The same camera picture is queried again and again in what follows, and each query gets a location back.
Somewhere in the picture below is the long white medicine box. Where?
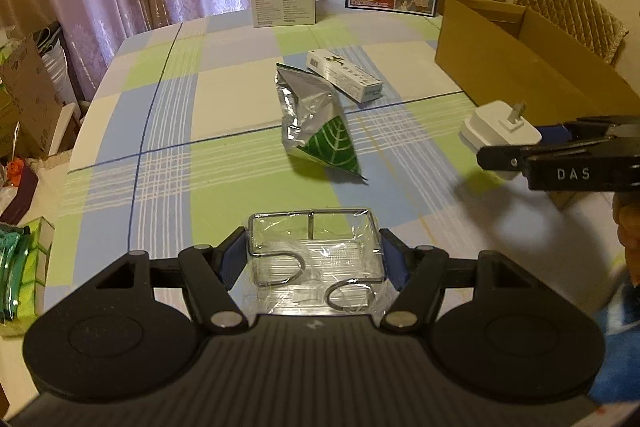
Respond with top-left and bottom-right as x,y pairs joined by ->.
305,49 -> 384,103

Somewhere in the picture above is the light green box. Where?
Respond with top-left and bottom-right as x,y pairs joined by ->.
22,216 -> 57,320

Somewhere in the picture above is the brown cardboard box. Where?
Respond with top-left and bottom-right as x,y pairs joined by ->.
434,0 -> 640,212

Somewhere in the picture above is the person's right hand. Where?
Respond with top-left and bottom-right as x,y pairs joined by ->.
612,193 -> 640,285

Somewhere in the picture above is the silver green snack bag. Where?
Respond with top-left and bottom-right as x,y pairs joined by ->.
274,63 -> 369,182

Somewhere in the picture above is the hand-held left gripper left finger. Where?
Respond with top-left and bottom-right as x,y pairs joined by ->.
94,226 -> 251,334

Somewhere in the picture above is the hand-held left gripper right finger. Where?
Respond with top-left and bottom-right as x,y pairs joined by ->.
377,227 -> 536,332

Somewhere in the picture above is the clear packaged wire rack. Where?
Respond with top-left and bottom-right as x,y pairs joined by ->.
242,207 -> 393,318

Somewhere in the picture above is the white power adapter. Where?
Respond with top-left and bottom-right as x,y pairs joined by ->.
459,101 -> 544,180

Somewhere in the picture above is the dark green packet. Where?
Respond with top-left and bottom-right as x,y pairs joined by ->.
0,222 -> 32,324

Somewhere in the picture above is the printed cardboard box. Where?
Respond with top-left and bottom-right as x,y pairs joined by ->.
0,34 -> 68,160

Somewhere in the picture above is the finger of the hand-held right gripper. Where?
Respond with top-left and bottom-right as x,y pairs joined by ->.
537,114 -> 640,146
475,139 -> 640,194

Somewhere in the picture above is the dark red box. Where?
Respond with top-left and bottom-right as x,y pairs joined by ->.
0,167 -> 41,224

